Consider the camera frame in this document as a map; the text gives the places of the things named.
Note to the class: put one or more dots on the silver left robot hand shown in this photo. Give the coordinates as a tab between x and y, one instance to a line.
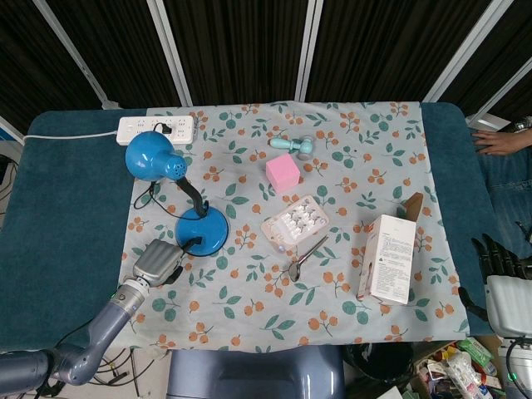
159	258

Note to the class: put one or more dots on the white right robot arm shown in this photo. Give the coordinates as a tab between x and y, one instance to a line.
517	365

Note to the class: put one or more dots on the black trash bin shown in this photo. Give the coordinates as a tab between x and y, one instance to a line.
380	367

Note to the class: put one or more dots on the clear blister pack tray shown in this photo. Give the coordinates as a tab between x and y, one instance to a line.
296	224

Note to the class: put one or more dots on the person's hand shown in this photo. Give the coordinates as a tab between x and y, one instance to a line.
498	141

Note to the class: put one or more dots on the pink cube box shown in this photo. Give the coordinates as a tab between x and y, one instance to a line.
283	172

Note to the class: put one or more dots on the teal handheld massager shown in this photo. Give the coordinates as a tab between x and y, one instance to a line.
293	146

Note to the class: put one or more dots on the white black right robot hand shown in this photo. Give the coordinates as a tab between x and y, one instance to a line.
504	280

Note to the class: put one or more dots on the floral tablecloth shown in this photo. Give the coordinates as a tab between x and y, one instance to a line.
291	232

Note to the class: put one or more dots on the green white package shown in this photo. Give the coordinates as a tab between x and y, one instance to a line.
478	352

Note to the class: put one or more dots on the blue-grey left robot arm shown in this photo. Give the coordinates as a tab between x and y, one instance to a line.
89	336

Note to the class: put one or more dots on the black plug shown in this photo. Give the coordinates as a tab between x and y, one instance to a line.
165	128

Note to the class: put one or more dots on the person's jeans leg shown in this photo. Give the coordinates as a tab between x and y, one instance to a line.
509	187

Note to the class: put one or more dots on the blue-grey robot torso base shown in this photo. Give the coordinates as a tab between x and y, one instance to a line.
255	372

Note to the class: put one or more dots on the white power strip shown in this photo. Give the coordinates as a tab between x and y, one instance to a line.
157	129

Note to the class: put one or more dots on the white carton box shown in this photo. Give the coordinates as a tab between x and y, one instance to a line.
388	259

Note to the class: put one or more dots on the blue desk lamp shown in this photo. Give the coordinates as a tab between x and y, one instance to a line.
179	196

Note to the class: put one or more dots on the teal table cover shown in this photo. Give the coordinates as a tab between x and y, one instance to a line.
62	232

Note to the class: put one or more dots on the metal spoon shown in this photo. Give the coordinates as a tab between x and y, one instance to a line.
305	257

